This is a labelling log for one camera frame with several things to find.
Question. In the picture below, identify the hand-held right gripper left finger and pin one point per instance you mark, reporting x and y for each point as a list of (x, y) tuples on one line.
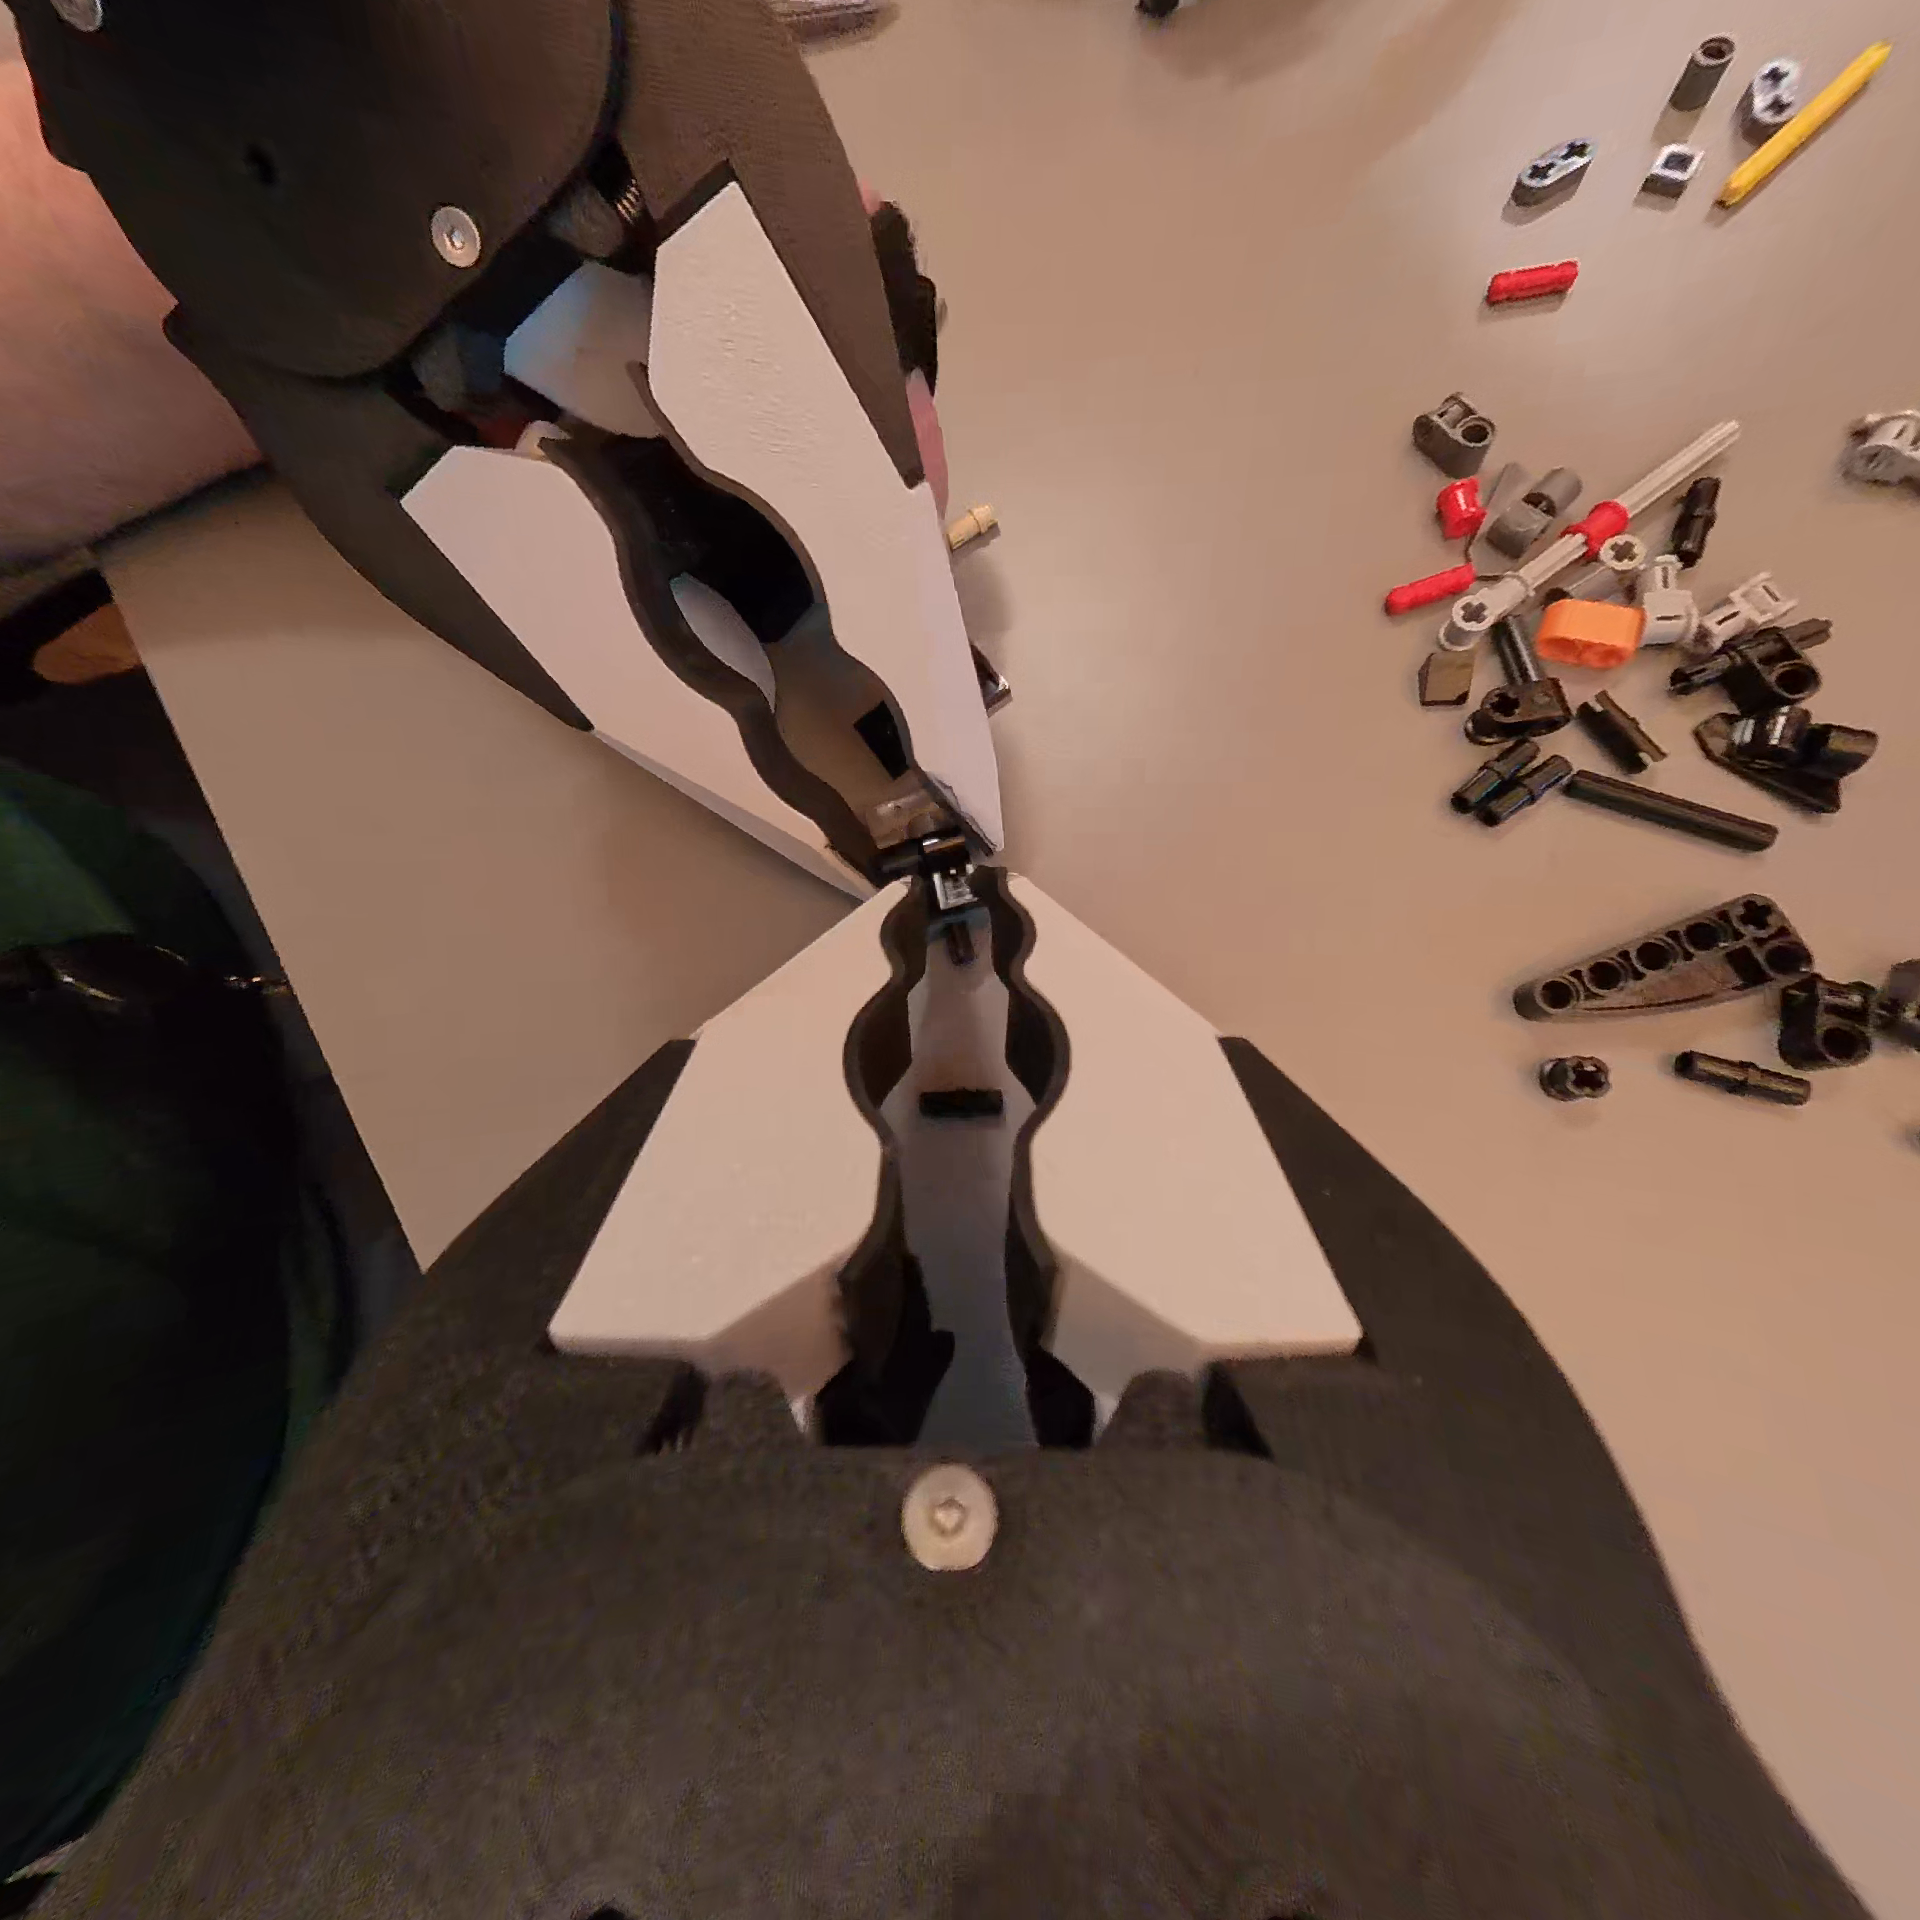
[(720, 1183)]

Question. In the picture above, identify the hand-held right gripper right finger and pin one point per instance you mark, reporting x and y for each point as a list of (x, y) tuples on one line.
[(1184, 1183)]

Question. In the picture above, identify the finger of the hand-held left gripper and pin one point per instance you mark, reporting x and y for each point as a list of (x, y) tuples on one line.
[(812, 449), (555, 585)]

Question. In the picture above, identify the yellow lego axle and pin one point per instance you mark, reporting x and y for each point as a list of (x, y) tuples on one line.
[(1809, 122)]

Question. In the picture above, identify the person's left forearm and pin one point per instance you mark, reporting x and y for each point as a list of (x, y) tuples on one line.
[(89, 376)]

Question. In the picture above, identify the tan lego pin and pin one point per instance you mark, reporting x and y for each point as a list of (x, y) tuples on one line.
[(973, 525)]

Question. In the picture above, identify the black lego pin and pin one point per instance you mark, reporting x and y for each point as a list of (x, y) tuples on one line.
[(961, 1102)]

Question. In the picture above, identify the black lego plate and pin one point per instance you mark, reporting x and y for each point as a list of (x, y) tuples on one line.
[(882, 743)]

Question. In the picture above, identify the cluster of black lego beams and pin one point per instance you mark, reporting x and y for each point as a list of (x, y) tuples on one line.
[(1650, 961)]

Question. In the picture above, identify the red lego pin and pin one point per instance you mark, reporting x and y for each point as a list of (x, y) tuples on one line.
[(1429, 589), (1532, 282)]

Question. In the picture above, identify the red lego bush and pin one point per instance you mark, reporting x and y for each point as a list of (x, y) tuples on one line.
[(1462, 511)]

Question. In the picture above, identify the orange lego piece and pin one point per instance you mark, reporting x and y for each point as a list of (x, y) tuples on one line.
[(1590, 628)]

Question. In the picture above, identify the long grey lego axle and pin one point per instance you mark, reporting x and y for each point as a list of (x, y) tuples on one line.
[(1590, 527)]

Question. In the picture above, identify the person's left hand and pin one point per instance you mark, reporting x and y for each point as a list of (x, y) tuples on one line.
[(933, 444)]

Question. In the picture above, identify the person's green shirt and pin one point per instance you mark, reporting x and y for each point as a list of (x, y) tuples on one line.
[(122, 1351)]

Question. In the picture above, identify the cluster of dark grey connectors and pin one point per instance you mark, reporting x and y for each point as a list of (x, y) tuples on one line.
[(1453, 434)]

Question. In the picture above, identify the cluster of light grey connectors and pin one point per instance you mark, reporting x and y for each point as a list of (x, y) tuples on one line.
[(1888, 447)]

